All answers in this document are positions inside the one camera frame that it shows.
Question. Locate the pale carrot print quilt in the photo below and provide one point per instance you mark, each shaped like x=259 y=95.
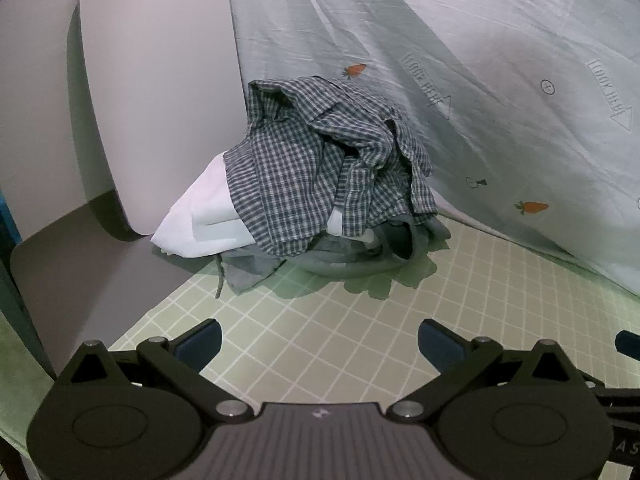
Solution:
x=500 y=85

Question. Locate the blue plaid shirt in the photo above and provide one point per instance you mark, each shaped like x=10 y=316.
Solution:
x=290 y=170

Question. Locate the green fuzzy cloth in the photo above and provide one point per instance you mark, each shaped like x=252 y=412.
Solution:
x=17 y=365

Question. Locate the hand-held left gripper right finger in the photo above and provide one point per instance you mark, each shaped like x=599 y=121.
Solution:
x=440 y=345

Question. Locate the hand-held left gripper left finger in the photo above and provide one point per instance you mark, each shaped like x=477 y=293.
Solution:
x=200 y=344

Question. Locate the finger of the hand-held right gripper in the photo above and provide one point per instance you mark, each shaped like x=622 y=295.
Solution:
x=628 y=343

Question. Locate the grey bed frame ledge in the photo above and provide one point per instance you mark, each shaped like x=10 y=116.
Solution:
x=75 y=280

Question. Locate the white cloth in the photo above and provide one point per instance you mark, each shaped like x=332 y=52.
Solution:
x=200 y=220

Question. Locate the grey-green garment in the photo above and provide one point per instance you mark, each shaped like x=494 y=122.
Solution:
x=345 y=262

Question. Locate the green grid bed sheet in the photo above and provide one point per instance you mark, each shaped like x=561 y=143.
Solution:
x=350 y=320

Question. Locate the blue object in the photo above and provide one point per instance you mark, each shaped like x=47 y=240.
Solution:
x=7 y=220

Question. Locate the white rounded panel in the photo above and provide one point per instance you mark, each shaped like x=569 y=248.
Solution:
x=155 y=100

